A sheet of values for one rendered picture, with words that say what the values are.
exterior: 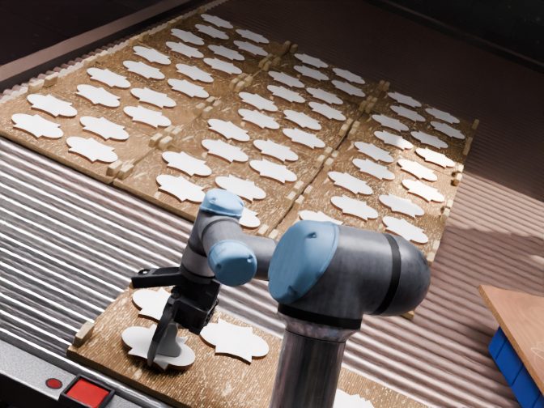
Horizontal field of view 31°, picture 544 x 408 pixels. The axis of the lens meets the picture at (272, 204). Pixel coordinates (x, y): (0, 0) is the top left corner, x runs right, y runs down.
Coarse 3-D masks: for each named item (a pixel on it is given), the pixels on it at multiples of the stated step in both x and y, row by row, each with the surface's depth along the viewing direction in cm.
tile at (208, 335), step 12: (216, 324) 208; (228, 324) 210; (204, 336) 203; (216, 336) 204; (228, 336) 206; (240, 336) 207; (252, 336) 208; (216, 348) 200; (228, 348) 202; (240, 348) 203; (252, 348) 204; (264, 348) 206; (240, 360) 201
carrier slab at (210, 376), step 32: (128, 288) 211; (96, 320) 197; (128, 320) 201; (224, 320) 212; (96, 352) 188; (128, 352) 191; (128, 384) 185; (160, 384) 186; (192, 384) 189; (224, 384) 192; (256, 384) 196
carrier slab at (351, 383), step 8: (344, 368) 211; (344, 376) 208; (352, 376) 209; (360, 376) 210; (344, 384) 206; (352, 384) 207; (360, 384) 208; (368, 384) 209; (376, 384) 210; (352, 392) 204; (360, 392) 205; (368, 392) 206; (376, 392) 207; (384, 392) 208; (392, 392) 209; (376, 400) 205; (384, 400) 206; (392, 400) 206; (400, 400) 208; (408, 400) 208
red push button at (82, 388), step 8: (80, 384) 179; (88, 384) 180; (72, 392) 177; (80, 392) 177; (88, 392) 178; (96, 392) 179; (104, 392) 179; (80, 400) 175; (88, 400) 176; (96, 400) 177
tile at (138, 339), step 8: (128, 328) 194; (136, 328) 195; (144, 328) 195; (152, 328) 196; (128, 336) 191; (136, 336) 192; (144, 336) 193; (152, 336) 194; (176, 336) 196; (128, 344) 189; (136, 344) 190; (144, 344) 190; (184, 344) 194; (136, 352) 187; (144, 352) 188; (184, 352) 192; (192, 352) 193; (144, 360) 187; (160, 360) 187; (168, 360) 188; (176, 360) 189; (184, 360) 190; (192, 360) 190; (160, 368) 186; (176, 368) 188; (184, 368) 189
